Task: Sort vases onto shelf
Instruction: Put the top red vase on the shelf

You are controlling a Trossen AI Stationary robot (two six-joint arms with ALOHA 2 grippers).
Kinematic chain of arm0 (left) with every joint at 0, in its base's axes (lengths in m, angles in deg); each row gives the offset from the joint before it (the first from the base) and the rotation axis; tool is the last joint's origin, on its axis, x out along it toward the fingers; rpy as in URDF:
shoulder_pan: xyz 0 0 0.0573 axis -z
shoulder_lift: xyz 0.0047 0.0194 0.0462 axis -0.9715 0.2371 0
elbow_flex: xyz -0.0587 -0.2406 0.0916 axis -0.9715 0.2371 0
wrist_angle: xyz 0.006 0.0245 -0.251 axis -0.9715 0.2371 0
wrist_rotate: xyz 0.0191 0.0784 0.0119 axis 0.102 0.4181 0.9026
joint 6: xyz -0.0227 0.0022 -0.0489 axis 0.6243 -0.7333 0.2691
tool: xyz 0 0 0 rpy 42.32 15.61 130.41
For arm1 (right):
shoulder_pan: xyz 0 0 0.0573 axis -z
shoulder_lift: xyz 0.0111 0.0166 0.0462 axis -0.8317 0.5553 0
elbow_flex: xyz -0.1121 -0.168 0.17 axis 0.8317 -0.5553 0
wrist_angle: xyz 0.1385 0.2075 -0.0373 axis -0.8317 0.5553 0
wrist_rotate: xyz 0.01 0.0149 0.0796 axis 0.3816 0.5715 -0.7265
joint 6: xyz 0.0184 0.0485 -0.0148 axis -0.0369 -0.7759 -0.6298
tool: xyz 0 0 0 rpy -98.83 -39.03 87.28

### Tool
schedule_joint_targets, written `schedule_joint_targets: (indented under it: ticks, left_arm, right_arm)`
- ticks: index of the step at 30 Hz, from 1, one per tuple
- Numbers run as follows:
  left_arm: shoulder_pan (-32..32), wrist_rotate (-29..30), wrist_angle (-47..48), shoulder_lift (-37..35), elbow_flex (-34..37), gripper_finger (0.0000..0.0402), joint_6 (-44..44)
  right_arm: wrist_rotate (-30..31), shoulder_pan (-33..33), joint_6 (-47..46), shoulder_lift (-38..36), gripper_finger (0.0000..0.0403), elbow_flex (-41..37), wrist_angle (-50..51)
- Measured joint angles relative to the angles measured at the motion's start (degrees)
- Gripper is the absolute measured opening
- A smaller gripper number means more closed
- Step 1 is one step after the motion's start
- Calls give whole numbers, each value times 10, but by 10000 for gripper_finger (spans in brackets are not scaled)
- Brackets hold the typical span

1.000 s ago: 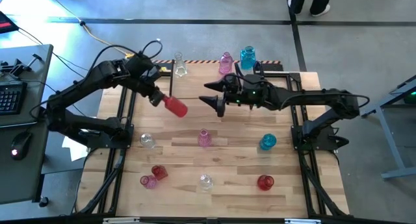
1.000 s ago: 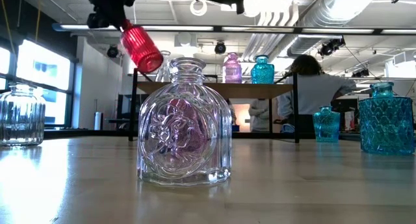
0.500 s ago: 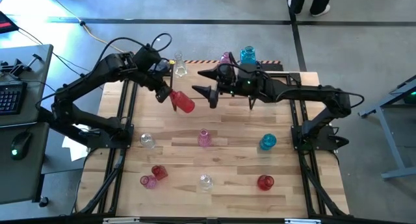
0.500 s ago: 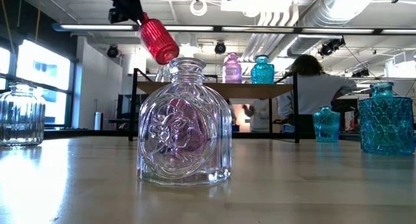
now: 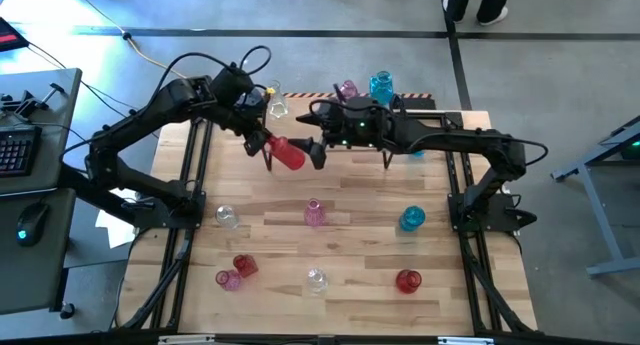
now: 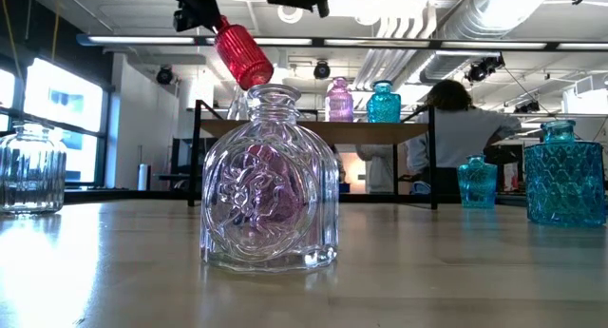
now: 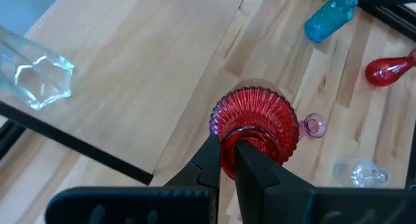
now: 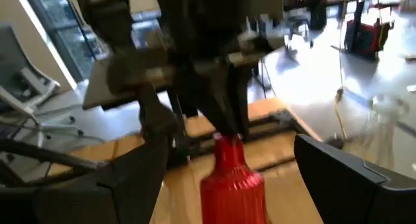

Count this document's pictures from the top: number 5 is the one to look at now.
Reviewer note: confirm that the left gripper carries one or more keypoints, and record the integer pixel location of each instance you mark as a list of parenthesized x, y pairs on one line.
[(240, 97)]

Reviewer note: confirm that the yellow black hazard strip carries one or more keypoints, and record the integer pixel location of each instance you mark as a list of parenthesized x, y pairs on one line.
[(310, 95)]

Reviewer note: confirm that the clear ribbed glass jar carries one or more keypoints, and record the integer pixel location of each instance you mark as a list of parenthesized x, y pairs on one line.
[(227, 216)]

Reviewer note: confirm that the pink ribbed glass vase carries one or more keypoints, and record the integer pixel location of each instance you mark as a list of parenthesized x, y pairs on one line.
[(348, 89)]

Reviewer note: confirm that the black desk clamp mount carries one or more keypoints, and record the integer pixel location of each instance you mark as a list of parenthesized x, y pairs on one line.
[(22, 102)]

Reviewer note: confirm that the black computer mouse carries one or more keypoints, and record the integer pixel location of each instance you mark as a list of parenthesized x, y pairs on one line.
[(31, 224)]

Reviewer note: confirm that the clear embossed glass bottle vase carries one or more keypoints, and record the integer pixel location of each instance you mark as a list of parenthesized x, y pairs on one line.
[(317, 280)]

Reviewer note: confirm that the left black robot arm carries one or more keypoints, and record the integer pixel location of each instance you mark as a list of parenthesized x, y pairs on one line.
[(145, 114)]

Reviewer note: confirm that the small pink glass vase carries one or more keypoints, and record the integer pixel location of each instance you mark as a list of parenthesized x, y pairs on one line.
[(228, 280)]

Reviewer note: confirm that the black keyboard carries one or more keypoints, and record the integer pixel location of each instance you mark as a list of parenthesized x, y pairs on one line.
[(17, 150)]

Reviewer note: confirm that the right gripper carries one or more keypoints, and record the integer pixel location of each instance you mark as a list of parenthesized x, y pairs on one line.
[(355, 127)]

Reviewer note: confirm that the small blue glass vase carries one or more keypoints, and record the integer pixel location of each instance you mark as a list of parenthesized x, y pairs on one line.
[(418, 154)]

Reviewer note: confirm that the black desk caster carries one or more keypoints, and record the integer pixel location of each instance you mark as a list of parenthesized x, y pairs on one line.
[(66, 311)]

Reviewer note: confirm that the red ribbed glass vase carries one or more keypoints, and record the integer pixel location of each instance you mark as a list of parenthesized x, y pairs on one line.
[(286, 153)]

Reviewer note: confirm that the black aluminium side frame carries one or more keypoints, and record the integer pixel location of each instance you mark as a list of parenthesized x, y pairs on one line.
[(495, 290), (172, 275)]

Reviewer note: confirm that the round red flared glass vase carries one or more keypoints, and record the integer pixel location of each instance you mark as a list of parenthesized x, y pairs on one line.
[(408, 281)]

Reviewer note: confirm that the wooden shelf black metal frame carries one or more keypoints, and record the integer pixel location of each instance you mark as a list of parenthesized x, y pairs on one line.
[(285, 126)]

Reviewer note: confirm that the pink flared diamond-pattern vase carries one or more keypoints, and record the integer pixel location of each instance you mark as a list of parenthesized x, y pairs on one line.
[(315, 214)]

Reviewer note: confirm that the silver frame bracket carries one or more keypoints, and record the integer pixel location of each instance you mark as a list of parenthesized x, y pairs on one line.
[(465, 341), (185, 340)]

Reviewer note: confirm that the tall blue embossed glass vase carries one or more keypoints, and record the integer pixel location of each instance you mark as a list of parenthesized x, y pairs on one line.
[(381, 87)]

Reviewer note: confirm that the clear conical glass vase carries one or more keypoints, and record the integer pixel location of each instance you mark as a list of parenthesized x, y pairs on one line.
[(277, 105)]

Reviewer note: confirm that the black device red screen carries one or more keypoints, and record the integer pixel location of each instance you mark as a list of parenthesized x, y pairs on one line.
[(9, 35)]

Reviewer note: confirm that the person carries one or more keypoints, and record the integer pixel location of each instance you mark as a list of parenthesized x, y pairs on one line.
[(475, 2)]

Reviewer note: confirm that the wide blue zigzag glass vase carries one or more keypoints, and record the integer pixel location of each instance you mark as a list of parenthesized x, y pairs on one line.
[(412, 218)]

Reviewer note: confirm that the dark gray desk surface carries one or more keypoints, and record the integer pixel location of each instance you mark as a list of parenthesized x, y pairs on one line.
[(30, 280)]

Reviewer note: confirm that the gray metal table frame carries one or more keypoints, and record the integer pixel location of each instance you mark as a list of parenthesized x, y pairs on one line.
[(603, 215)]

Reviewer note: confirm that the black aluminium cross rail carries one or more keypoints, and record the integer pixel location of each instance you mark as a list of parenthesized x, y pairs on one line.
[(430, 114), (250, 338)]

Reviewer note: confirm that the gray desk top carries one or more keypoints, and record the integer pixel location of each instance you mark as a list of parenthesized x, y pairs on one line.
[(55, 115)]

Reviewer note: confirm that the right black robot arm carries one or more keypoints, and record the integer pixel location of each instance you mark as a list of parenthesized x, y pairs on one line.
[(450, 137)]

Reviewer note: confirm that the small red glass vase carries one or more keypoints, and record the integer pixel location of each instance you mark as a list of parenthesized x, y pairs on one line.
[(245, 265)]

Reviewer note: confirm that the white paper sheet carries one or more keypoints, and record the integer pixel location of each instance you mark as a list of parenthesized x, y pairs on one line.
[(115, 230)]

